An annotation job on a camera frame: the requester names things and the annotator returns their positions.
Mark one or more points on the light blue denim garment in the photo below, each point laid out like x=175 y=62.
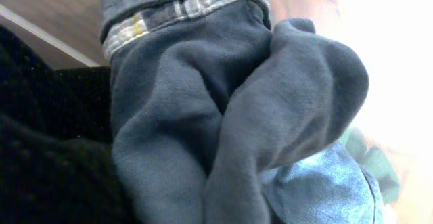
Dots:
x=220 y=117

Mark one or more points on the black sparkly knit garment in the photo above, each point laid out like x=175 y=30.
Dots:
x=56 y=143

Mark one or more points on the clear plastic storage bin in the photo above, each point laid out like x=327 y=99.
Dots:
x=46 y=37

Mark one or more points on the dark green garment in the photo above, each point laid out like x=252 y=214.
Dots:
x=375 y=161

